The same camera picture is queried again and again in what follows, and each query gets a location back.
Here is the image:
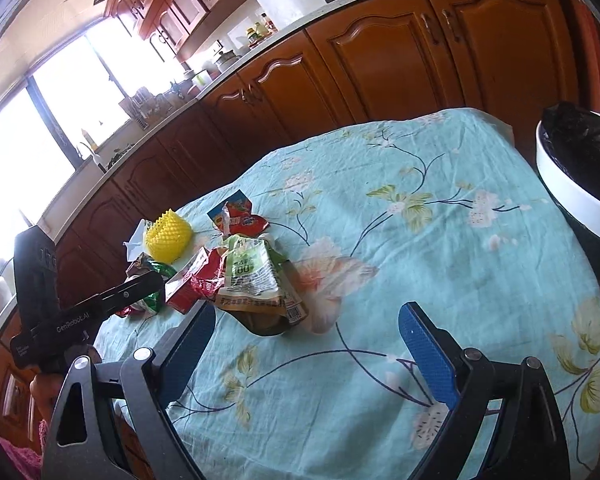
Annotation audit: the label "yellow foam fruit net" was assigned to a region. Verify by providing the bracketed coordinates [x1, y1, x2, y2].
[145, 209, 194, 264]

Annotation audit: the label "person's left hand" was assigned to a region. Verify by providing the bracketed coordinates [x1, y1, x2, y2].
[29, 370, 66, 426]

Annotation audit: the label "white lidded ceramic pot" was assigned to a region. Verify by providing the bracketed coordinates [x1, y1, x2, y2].
[215, 49, 241, 73]

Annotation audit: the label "teal floral tablecloth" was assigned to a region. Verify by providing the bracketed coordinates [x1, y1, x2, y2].
[92, 106, 600, 480]

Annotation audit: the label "white kitchen countertop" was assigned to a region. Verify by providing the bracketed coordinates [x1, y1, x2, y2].
[37, 0, 556, 243]

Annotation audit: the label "red snack wrapper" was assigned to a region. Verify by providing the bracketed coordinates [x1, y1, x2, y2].
[190, 247, 227, 302]

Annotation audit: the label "pink fuzzy clothing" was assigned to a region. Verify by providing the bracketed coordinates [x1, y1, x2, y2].
[0, 420, 48, 480]

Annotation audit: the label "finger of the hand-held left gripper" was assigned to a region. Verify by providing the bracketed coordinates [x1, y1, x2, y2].
[101, 270, 167, 316]

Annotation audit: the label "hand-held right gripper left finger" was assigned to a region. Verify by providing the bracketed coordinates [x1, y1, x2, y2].
[41, 301, 217, 480]

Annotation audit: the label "red blue foil wrapper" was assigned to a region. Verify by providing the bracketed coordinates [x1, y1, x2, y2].
[207, 189, 271, 238]

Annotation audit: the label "green white brown pouch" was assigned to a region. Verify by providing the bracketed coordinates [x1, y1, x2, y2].
[215, 234, 311, 337]

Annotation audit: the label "utensil rack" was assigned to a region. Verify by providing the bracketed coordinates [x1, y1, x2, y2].
[119, 86, 153, 128]

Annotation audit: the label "white slim bottle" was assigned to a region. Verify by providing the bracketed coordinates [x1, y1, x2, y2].
[80, 127, 108, 175]

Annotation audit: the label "clear plastic bag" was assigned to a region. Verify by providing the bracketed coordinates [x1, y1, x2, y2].
[122, 219, 153, 261]

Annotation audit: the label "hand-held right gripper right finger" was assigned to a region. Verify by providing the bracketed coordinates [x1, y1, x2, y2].
[399, 302, 572, 480]

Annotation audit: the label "bright kitchen window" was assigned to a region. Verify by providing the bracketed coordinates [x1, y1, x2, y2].
[0, 20, 181, 281]

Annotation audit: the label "leafy greens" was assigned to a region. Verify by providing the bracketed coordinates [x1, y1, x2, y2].
[107, 144, 136, 168]

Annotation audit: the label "row of condiment bottles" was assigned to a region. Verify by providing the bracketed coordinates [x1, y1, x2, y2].
[244, 12, 277, 43]

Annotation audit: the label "red drink carton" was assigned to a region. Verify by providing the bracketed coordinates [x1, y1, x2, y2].
[164, 249, 211, 315]

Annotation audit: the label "silver brown wrapper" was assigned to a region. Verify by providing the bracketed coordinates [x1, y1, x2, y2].
[126, 254, 153, 281]

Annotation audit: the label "wooden lower kitchen cabinets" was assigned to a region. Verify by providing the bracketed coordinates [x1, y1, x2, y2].
[0, 0, 586, 461]

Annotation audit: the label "white bin with black liner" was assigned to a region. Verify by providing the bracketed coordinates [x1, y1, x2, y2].
[535, 101, 600, 261]

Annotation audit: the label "crushed green can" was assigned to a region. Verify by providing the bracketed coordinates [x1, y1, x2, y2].
[130, 256, 179, 317]

